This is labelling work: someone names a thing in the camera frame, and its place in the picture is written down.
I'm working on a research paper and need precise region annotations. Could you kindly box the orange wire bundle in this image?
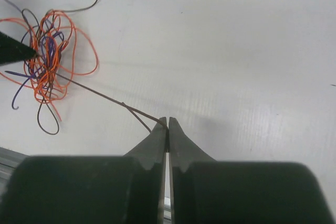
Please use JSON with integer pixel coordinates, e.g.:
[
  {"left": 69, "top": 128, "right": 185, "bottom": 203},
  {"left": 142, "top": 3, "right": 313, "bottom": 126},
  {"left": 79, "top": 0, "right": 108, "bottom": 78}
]
[{"left": 0, "top": 0, "right": 102, "bottom": 135}]

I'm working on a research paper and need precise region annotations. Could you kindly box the brown thin wire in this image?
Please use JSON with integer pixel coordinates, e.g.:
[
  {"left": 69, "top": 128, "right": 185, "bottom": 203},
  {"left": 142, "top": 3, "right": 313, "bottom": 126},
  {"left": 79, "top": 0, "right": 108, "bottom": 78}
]
[{"left": 56, "top": 73, "right": 167, "bottom": 133}]

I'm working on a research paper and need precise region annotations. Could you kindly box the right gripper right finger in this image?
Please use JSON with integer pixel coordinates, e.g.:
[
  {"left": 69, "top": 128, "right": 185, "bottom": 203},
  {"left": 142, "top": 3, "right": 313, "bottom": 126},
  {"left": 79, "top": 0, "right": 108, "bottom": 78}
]
[{"left": 169, "top": 118, "right": 334, "bottom": 223}]

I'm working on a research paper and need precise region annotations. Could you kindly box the aluminium mounting rail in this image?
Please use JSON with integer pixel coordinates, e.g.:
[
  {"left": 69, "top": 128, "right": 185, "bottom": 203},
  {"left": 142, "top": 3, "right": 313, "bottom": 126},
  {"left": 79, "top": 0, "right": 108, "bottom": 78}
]
[{"left": 0, "top": 147, "right": 28, "bottom": 195}]

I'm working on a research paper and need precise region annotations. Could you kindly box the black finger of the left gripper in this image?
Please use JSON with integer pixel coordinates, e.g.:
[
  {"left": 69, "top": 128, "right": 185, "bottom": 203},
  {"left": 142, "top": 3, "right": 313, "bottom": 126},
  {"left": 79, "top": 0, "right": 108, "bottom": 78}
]
[{"left": 0, "top": 32, "right": 36, "bottom": 66}]

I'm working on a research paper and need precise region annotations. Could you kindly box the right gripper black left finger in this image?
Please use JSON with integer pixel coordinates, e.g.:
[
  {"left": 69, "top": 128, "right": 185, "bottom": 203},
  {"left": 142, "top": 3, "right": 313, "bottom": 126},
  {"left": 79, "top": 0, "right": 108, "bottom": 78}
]
[{"left": 1, "top": 118, "right": 168, "bottom": 223}]

